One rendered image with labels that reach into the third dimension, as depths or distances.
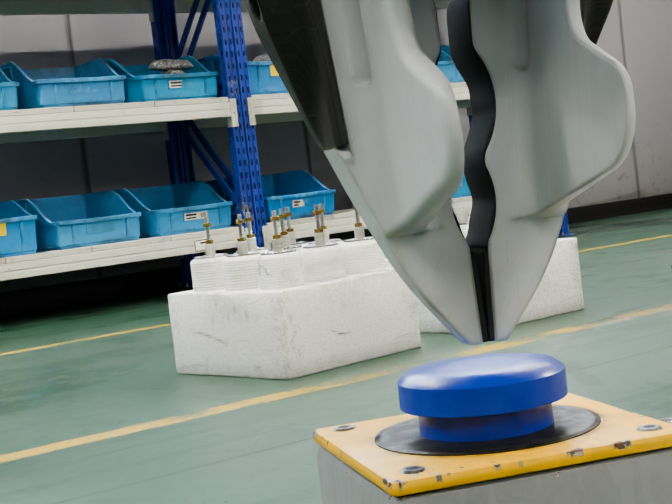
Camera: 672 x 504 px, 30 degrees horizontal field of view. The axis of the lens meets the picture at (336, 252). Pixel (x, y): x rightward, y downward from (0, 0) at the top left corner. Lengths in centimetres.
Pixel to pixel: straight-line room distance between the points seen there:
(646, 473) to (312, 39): 12
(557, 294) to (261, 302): 86
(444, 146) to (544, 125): 5
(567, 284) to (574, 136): 287
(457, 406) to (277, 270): 229
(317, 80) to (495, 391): 8
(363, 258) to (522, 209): 243
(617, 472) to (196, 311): 248
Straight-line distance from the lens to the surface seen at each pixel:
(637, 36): 803
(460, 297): 29
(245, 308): 260
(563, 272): 313
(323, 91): 28
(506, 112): 29
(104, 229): 492
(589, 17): 31
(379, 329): 270
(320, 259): 264
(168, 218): 506
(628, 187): 783
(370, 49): 28
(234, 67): 523
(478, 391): 28
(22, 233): 478
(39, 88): 487
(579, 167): 27
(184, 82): 515
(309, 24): 28
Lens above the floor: 38
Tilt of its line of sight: 3 degrees down
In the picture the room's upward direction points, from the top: 7 degrees counter-clockwise
